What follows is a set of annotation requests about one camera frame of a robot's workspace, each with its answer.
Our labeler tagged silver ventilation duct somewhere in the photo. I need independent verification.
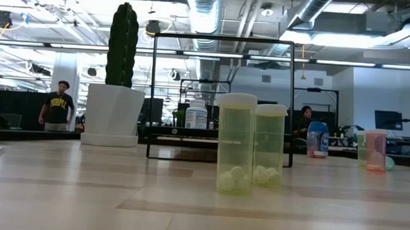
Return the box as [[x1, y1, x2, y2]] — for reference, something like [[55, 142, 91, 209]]
[[262, 0, 338, 59], [180, 0, 229, 103]]

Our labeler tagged yellow-green pill bottle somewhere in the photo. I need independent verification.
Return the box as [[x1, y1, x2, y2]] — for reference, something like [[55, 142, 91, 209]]
[[251, 103, 289, 189], [211, 91, 258, 197]]

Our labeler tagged person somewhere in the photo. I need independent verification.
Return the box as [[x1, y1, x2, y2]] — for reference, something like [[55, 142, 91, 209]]
[[293, 105, 314, 140], [37, 79, 77, 134]]

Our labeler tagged black partition wall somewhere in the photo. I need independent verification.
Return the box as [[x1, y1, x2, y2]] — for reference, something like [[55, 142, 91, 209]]
[[0, 89, 60, 133]]

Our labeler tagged white hexagonal plant pot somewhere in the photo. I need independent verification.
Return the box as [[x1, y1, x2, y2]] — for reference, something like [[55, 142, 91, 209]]
[[84, 83, 147, 138]]

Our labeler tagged pink pill bottle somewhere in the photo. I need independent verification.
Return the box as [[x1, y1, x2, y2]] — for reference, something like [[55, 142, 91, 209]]
[[364, 128, 388, 172]]

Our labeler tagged black aluminium table frame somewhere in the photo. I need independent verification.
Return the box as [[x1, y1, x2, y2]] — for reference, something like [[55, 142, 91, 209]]
[[0, 128, 410, 169]]

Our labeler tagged large white labelled medicine bottle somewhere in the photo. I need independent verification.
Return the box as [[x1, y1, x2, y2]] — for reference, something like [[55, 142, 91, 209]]
[[184, 98, 209, 130]]

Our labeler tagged tall green cactus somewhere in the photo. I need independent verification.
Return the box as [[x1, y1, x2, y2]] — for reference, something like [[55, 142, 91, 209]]
[[105, 1, 141, 89]]

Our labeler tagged long ceiling strip light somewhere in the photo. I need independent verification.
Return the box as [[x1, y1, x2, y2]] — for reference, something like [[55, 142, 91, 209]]
[[381, 64, 410, 71], [50, 43, 109, 51], [135, 48, 177, 55], [183, 51, 245, 59], [249, 55, 311, 64], [315, 59, 377, 68], [0, 40, 45, 48]]

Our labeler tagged yellow hanging pendant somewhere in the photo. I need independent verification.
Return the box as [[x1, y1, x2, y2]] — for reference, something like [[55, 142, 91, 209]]
[[299, 44, 308, 80]]

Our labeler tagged teal pill bottle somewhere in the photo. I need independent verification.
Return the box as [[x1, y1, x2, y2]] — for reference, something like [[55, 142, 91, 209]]
[[384, 155, 397, 172]]

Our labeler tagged black computer monitor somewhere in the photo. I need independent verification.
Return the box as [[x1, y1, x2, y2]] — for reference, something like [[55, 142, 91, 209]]
[[373, 110, 404, 131]]

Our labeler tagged green leafy potted plant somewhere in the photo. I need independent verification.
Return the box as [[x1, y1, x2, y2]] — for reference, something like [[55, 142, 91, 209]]
[[171, 109, 186, 128]]

